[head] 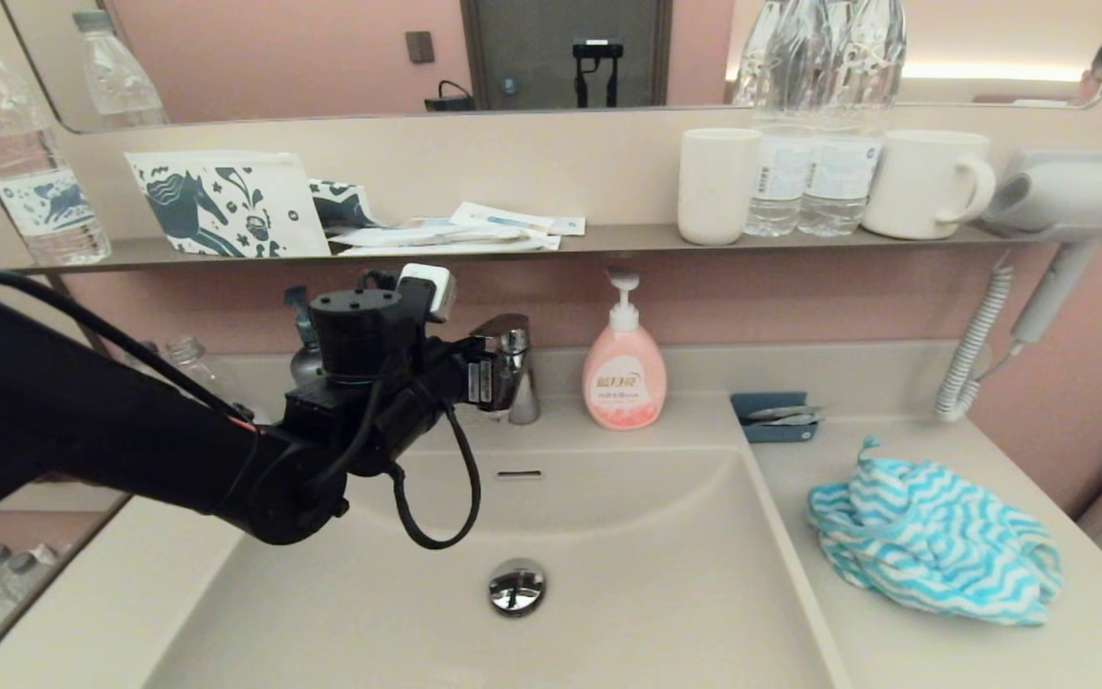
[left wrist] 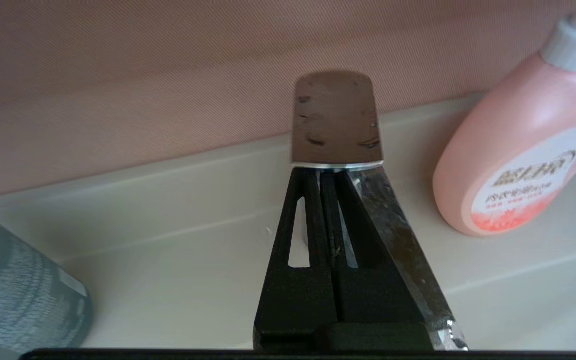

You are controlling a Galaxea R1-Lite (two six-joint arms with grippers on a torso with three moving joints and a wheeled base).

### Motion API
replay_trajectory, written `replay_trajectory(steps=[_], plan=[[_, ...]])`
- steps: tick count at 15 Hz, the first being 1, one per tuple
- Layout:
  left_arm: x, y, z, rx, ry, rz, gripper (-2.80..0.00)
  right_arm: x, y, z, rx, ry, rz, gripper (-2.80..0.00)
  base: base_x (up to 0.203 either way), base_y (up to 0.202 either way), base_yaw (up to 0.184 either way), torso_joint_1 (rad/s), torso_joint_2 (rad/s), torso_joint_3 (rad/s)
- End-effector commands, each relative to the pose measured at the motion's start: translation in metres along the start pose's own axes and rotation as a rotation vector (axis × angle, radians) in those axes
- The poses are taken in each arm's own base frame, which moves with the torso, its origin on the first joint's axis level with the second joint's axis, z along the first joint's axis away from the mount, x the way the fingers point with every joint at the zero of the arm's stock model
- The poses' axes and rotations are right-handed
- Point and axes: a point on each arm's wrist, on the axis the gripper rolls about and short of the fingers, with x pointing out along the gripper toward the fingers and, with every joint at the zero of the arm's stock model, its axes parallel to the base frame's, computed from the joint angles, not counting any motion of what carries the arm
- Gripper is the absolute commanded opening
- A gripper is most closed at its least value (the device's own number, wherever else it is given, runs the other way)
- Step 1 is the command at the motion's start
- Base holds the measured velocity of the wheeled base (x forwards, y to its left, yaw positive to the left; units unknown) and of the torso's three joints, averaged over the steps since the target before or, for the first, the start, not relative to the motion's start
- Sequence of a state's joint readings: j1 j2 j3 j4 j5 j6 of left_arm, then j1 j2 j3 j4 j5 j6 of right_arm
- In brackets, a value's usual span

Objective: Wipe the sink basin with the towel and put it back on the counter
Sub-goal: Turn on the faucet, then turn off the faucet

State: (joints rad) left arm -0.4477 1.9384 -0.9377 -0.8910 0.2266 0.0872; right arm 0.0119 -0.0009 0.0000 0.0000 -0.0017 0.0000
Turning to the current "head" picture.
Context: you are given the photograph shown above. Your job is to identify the chrome sink faucet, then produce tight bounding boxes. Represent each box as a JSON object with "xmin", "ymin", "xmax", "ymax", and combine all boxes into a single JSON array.
[{"xmin": 471, "ymin": 314, "xmax": 542, "ymax": 426}]

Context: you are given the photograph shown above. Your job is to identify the teal white striped cloth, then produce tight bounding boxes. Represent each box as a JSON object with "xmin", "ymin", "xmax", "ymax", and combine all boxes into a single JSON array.
[{"xmin": 806, "ymin": 435, "xmax": 1064, "ymax": 627}]

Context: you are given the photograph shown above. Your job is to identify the beige sink basin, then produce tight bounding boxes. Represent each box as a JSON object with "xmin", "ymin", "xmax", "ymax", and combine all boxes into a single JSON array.
[{"xmin": 144, "ymin": 445, "xmax": 849, "ymax": 689}]

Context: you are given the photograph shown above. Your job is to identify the long white sachet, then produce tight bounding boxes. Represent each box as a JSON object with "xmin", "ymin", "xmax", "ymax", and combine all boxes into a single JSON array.
[{"xmin": 331, "ymin": 220, "xmax": 562, "ymax": 256}]

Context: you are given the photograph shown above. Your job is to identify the white blue sachet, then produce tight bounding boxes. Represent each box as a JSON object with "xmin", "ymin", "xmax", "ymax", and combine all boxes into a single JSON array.
[{"xmin": 449, "ymin": 201, "xmax": 586, "ymax": 237}]

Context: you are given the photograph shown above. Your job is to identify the dark grey pump bottle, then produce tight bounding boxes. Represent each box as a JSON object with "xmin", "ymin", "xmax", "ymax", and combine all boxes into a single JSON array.
[{"xmin": 283, "ymin": 285, "xmax": 324, "ymax": 386}]

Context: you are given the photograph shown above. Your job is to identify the pink soap pump bottle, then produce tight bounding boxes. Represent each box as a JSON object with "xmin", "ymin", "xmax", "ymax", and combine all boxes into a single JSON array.
[{"xmin": 582, "ymin": 268, "xmax": 668, "ymax": 431}]

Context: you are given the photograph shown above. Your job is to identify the small horse print packet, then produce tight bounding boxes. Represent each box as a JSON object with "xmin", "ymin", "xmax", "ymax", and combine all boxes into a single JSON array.
[{"xmin": 309, "ymin": 179, "xmax": 380, "ymax": 231}]

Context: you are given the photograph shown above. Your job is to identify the clear water bottles on counter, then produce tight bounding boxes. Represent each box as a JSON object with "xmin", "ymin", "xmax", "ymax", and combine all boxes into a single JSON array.
[{"xmin": 168, "ymin": 335, "xmax": 248, "ymax": 422}]

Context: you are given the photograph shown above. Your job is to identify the white horse print pouch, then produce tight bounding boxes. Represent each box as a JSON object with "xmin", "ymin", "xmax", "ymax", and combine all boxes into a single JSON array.
[{"xmin": 124, "ymin": 150, "xmax": 332, "ymax": 259}]

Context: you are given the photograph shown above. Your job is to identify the small blue tray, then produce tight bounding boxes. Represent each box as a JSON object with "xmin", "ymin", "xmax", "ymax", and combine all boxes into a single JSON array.
[{"xmin": 729, "ymin": 391, "xmax": 818, "ymax": 444}]

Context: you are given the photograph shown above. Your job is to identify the silvery packet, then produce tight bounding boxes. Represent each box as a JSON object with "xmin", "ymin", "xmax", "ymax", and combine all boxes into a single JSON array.
[{"xmin": 742, "ymin": 405, "xmax": 825, "ymax": 428}]

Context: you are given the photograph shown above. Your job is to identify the water bottle plain white label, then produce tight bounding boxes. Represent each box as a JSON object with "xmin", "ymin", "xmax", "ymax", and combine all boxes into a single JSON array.
[{"xmin": 740, "ymin": 0, "xmax": 815, "ymax": 237}]

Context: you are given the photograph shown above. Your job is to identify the water bottles on shelf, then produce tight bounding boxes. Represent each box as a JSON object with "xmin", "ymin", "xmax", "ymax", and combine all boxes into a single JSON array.
[{"xmin": 797, "ymin": 0, "xmax": 906, "ymax": 237}]

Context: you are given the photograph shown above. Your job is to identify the water bottle horse print label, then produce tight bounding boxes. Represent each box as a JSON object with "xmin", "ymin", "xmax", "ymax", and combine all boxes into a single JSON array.
[{"xmin": 0, "ymin": 10, "xmax": 113, "ymax": 266}]

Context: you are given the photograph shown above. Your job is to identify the grey hair dryer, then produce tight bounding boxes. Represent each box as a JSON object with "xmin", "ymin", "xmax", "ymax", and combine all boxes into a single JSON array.
[{"xmin": 977, "ymin": 156, "xmax": 1102, "ymax": 345}]

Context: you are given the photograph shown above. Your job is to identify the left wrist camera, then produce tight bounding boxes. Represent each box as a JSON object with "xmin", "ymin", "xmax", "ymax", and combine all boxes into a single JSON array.
[{"xmin": 396, "ymin": 264, "xmax": 457, "ymax": 322}]

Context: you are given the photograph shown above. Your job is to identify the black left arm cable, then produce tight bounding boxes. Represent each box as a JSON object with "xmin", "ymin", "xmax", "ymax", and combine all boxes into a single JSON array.
[{"xmin": 0, "ymin": 268, "xmax": 483, "ymax": 552}]

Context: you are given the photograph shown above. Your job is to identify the grey metal wall shelf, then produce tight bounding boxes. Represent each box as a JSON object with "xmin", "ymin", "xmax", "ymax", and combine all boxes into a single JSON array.
[{"xmin": 15, "ymin": 223, "xmax": 1059, "ymax": 276}]

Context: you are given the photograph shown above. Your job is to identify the white cup without handle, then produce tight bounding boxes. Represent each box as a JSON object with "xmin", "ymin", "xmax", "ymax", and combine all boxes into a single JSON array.
[{"xmin": 676, "ymin": 128, "xmax": 762, "ymax": 246}]

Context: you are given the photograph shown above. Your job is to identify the wall mirror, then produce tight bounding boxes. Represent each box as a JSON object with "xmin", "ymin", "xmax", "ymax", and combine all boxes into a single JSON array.
[{"xmin": 0, "ymin": 0, "xmax": 1102, "ymax": 135}]

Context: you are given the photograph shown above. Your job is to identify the white mug with handle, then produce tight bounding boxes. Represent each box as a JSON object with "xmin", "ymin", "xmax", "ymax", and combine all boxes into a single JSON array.
[{"xmin": 860, "ymin": 130, "xmax": 997, "ymax": 240}]

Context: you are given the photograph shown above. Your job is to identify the grey coiled dryer cord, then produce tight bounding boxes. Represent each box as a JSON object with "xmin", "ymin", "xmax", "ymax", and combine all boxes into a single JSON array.
[{"xmin": 934, "ymin": 251, "xmax": 1016, "ymax": 423}]

